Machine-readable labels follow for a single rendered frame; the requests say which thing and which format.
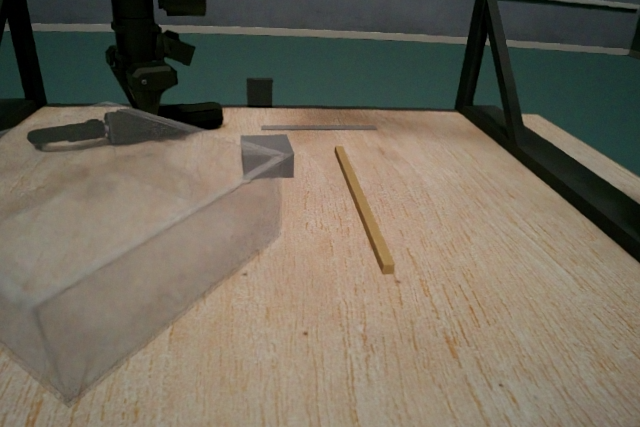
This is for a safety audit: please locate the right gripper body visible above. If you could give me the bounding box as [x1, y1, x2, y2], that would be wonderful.
[105, 16, 178, 90]

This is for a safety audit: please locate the tan wooden stick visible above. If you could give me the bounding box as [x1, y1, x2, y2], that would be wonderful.
[334, 146, 395, 274]

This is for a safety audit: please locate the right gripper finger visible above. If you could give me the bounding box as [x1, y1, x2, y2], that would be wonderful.
[127, 85, 172, 115]
[110, 66, 137, 109]

